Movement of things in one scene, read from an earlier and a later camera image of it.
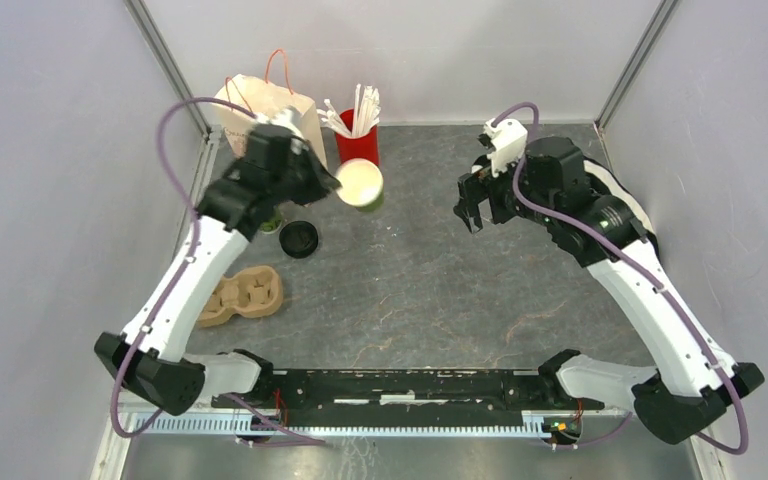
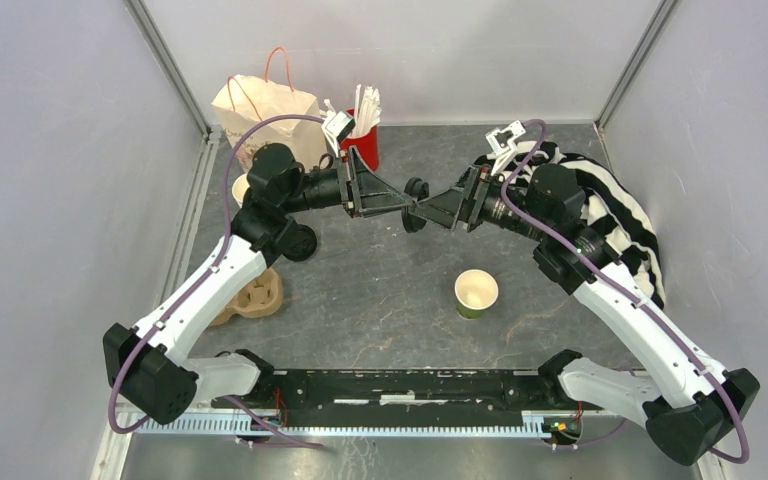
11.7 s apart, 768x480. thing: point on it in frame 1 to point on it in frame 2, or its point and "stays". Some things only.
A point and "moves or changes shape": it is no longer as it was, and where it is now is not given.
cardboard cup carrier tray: (255, 292) stays
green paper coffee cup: (362, 184) moves or changes shape
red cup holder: (351, 147) stays
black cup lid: (298, 239) stays
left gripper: (324, 183) to (369, 194)
